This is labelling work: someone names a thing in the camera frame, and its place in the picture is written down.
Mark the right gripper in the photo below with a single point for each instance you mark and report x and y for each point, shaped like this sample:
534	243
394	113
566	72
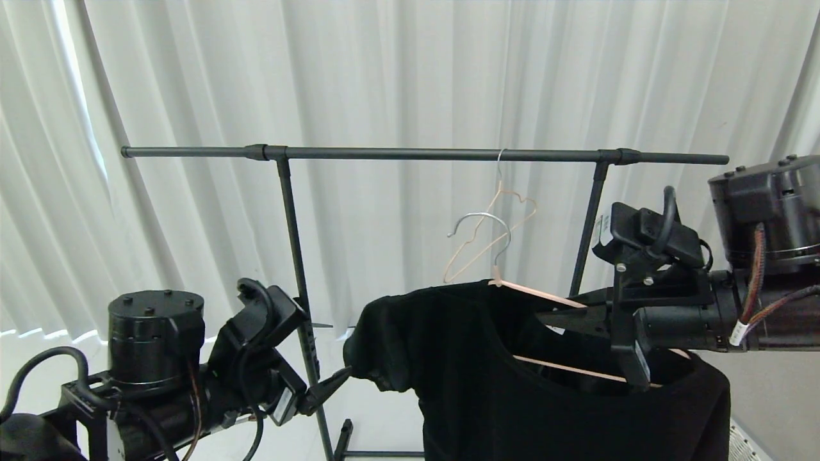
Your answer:
685	326

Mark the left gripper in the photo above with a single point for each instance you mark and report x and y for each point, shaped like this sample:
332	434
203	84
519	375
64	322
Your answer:
243	403

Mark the pink clothes hanger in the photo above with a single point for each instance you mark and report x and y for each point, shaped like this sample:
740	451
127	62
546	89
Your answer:
499	169
544	295

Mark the black t-shirt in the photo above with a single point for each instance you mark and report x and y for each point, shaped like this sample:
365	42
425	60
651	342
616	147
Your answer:
512	410

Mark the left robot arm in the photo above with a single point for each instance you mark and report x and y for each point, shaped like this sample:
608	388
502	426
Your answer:
154	339

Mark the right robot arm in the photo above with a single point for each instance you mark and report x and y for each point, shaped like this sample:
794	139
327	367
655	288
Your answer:
769	211

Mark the white laundry basket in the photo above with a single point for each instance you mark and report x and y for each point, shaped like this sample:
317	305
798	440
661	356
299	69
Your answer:
749	445

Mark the black clothes rack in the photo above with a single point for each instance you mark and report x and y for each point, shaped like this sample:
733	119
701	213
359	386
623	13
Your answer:
416	153

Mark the white curtain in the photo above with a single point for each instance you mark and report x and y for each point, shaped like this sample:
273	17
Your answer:
384	77

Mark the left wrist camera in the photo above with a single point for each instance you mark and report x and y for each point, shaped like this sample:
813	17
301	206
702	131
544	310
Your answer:
256	326

